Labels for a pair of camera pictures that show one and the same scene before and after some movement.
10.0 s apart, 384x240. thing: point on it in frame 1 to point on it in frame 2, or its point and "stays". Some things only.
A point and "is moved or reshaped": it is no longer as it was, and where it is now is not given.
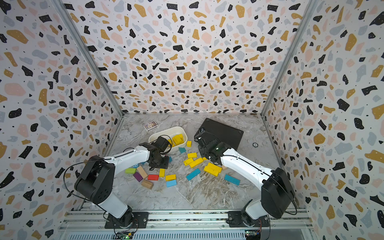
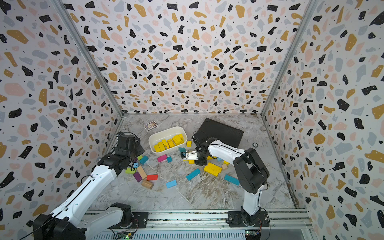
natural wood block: x=147 y=184 stays
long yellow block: x=177 y=140 is moved or reshaped
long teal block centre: x=193 y=174 stays
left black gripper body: x=162 y=162 to x=138 y=150
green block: x=130 y=170 stays
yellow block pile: x=213 y=169 stays
